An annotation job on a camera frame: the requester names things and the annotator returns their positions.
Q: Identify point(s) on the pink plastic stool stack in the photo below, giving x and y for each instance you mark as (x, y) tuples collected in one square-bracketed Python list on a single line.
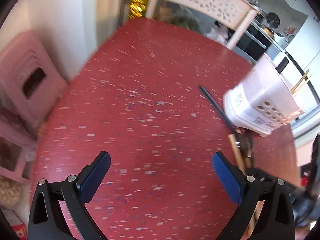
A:
[(30, 79)]

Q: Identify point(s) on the black built-in oven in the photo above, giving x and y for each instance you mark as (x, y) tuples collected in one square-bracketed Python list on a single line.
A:
[(252, 45)]

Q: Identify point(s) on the crossed wooden chopstick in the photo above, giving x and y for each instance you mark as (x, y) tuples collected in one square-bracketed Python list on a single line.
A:
[(299, 82)]

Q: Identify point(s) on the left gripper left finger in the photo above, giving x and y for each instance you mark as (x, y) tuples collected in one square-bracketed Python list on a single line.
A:
[(46, 220)]

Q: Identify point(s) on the white plastic utensil holder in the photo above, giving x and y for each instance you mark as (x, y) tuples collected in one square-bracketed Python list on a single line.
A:
[(262, 101)]

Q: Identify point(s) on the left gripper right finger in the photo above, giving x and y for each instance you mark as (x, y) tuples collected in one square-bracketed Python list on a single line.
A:
[(276, 220)]

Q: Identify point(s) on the long patterned wooden chopstick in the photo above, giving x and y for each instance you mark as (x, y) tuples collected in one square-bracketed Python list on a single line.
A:
[(296, 90)]

